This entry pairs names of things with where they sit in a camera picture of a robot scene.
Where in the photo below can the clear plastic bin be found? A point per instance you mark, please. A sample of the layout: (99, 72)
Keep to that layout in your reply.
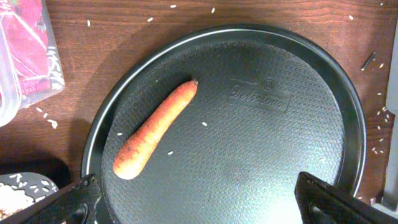
(12, 99)

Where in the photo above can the red snack wrapper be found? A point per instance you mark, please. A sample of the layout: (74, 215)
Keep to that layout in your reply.
(26, 36)

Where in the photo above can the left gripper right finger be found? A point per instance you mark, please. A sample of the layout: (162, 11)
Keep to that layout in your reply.
(320, 202)

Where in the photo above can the orange carrot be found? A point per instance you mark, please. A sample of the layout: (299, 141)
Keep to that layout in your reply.
(135, 153)

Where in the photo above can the round black serving tray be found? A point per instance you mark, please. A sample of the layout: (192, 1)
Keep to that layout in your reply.
(270, 104)

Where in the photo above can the rice and peanut pile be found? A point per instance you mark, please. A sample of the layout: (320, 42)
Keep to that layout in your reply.
(19, 191)

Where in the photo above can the black rectangular tray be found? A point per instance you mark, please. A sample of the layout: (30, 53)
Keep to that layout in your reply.
(55, 171)

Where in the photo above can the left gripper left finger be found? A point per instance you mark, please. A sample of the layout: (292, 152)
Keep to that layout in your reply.
(75, 203)

